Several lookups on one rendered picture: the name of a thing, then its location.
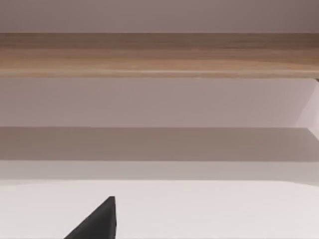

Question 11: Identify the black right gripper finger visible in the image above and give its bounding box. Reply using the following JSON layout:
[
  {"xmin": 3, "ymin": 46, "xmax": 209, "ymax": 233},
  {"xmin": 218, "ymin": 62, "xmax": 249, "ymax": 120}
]
[{"xmin": 63, "ymin": 196, "xmax": 118, "ymax": 239}]

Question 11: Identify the wooden shelf board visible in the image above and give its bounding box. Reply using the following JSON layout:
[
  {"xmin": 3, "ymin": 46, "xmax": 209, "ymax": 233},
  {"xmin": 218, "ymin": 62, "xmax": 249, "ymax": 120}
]
[{"xmin": 0, "ymin": 32, "xmax": 319, "ymax": 79}]

